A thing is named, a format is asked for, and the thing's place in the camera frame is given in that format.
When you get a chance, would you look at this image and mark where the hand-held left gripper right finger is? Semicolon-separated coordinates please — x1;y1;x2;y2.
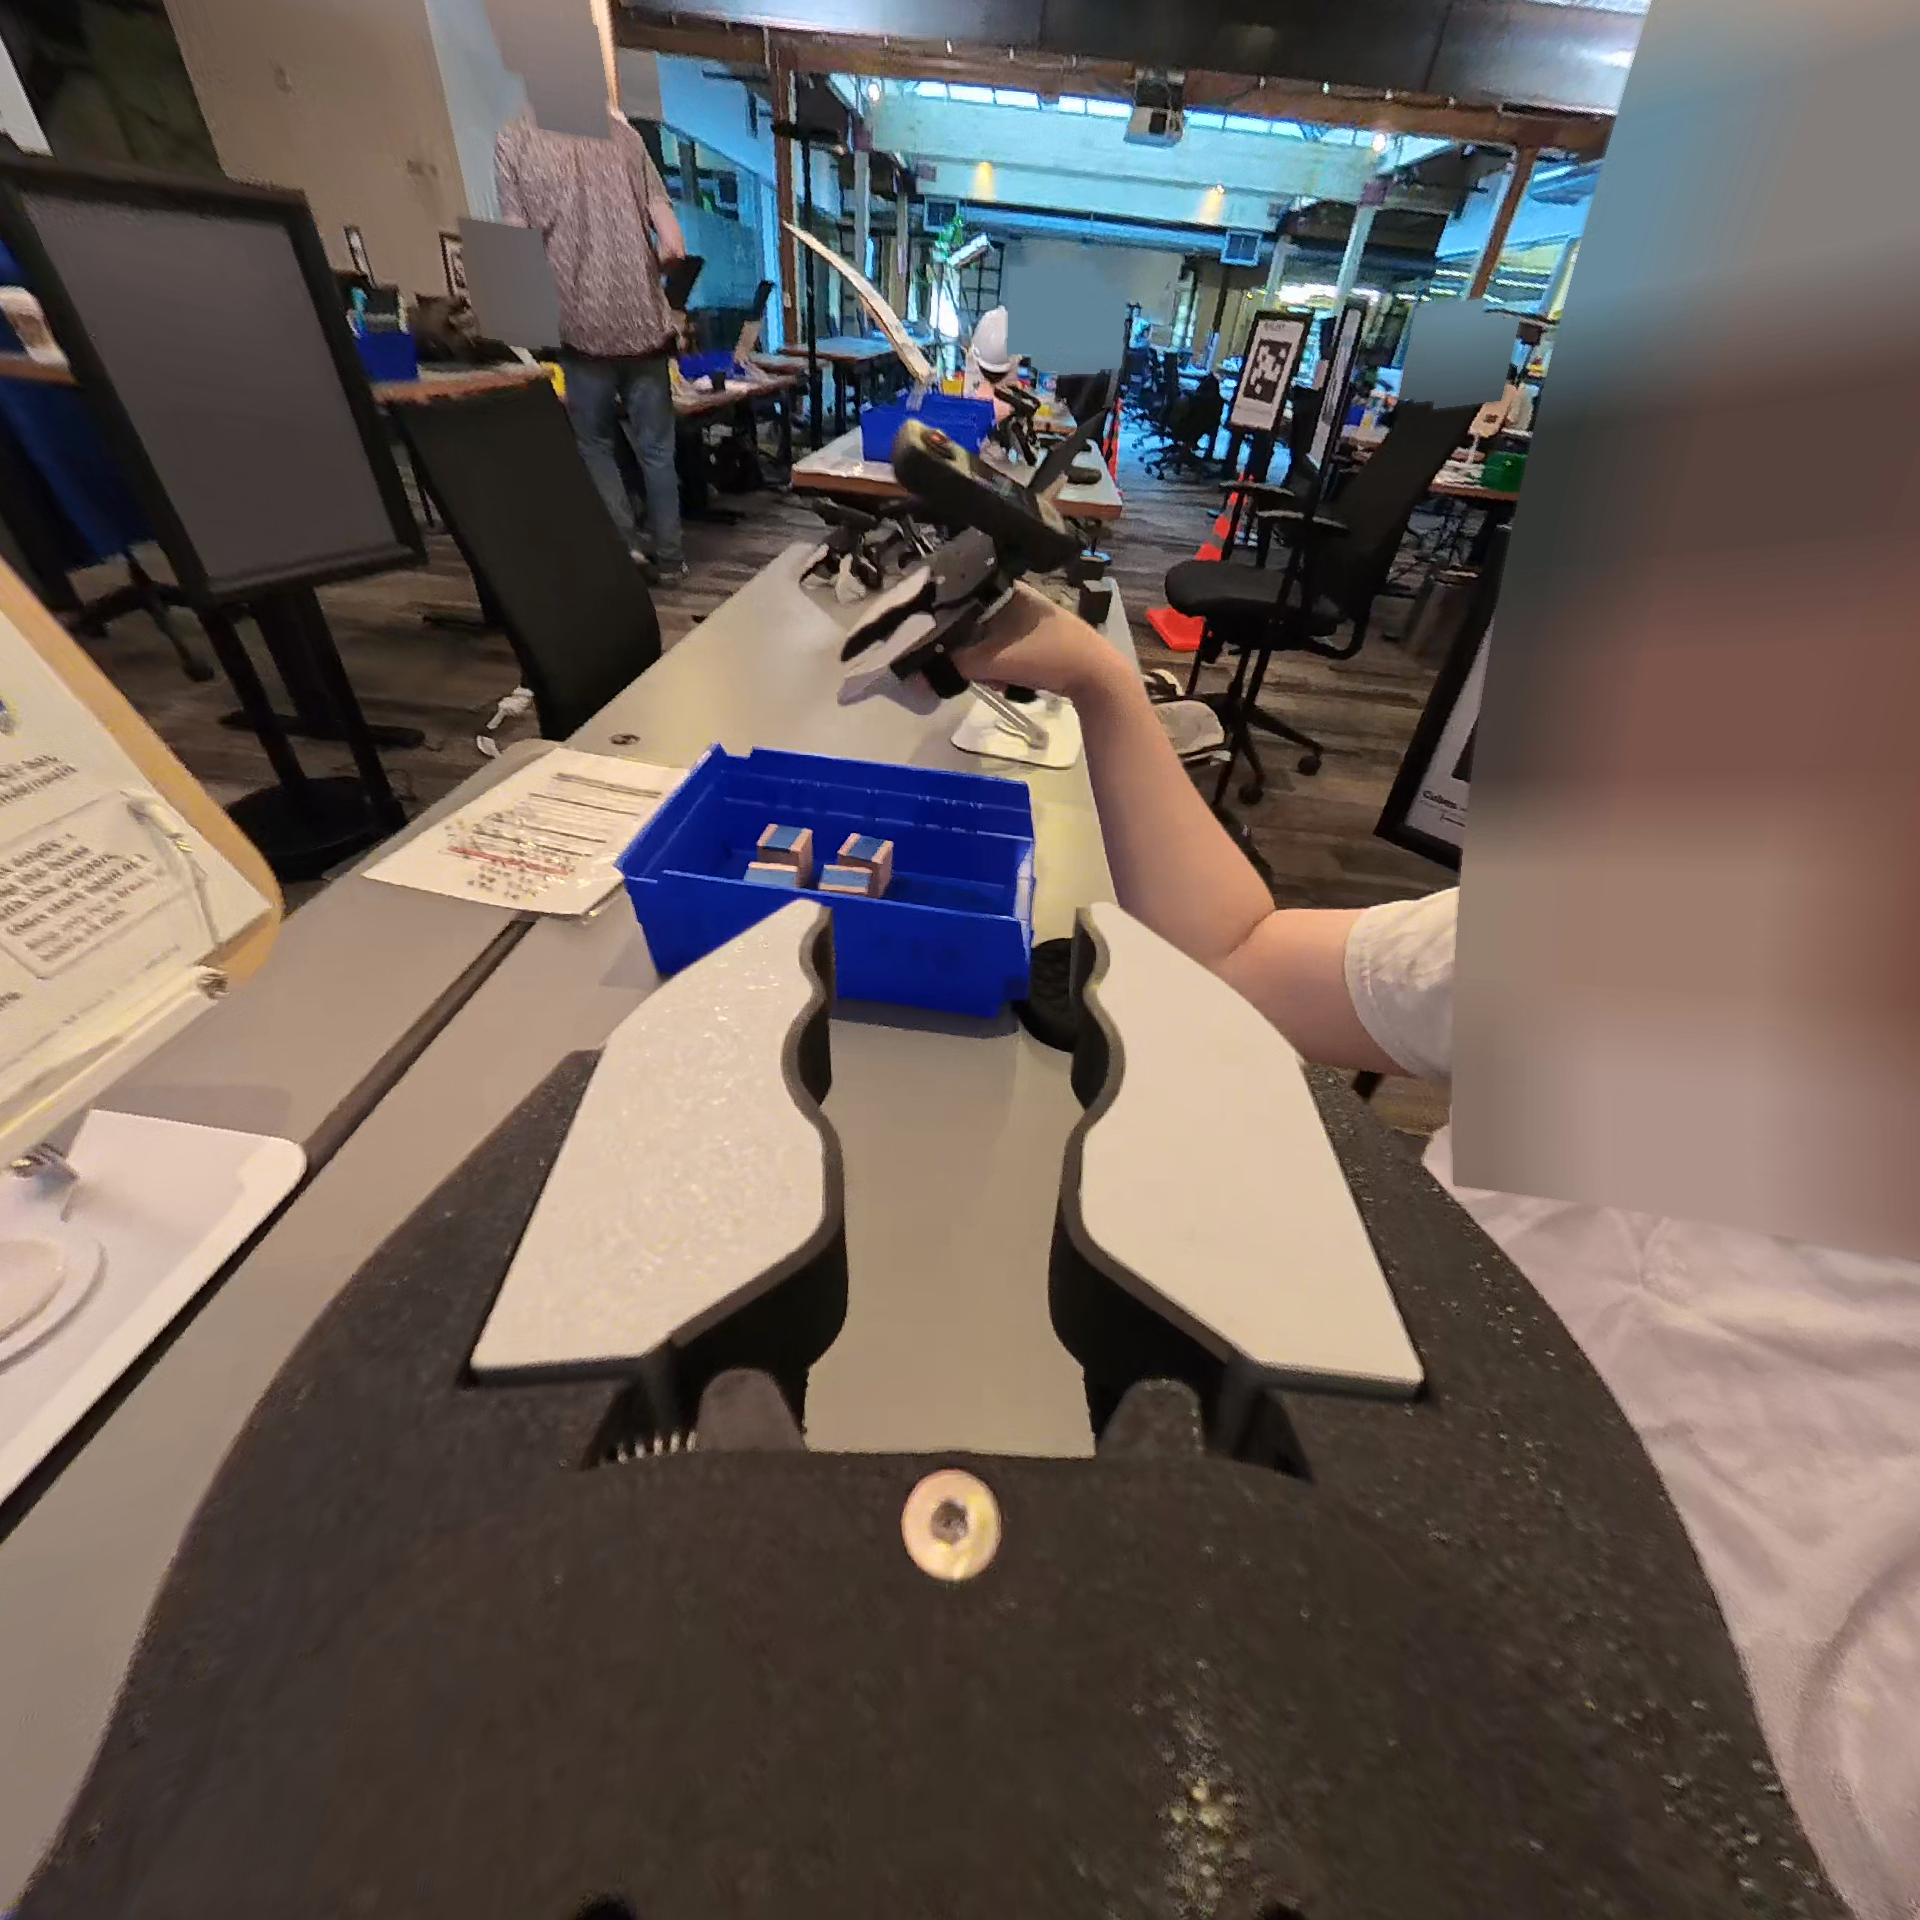
1047;902;1430;1404

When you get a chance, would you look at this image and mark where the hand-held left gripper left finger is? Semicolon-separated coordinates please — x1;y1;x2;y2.
469;902;852;1391

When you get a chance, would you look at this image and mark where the group of taped wooden cubes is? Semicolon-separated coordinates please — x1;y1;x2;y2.
742;820;899;898

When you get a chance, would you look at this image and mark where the person's right forearm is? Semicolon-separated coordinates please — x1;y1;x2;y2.
1036;662;1461;1086

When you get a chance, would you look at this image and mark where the person's right hand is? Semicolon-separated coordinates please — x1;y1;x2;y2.
967;596;1119;702

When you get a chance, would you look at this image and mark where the white stand base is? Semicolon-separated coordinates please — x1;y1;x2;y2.
0;1111;309;1502
949;682;1085;770

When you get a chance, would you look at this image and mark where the black round table grommet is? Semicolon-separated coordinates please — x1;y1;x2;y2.
1018;938;1104;1051

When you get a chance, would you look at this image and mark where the black and white tag sign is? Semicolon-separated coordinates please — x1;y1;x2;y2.
1227;307;1316;441

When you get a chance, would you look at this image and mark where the printed paper sheet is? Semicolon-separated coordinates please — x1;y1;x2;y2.
364;746;692;921

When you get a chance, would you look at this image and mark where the black office chair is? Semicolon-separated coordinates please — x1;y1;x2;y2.
1160;402;1488;811
387;368;666;746

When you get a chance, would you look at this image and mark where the black framed poster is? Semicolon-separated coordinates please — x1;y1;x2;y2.
1371;599;1501;873

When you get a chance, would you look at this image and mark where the person's white shirt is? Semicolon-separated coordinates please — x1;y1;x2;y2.
1341;884;1920;1920

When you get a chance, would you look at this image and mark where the wooden clipboard sign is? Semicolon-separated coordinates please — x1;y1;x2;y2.
0;562;288;1187

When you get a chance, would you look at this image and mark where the black framed display board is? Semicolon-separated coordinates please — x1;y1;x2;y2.
0;151;437;888

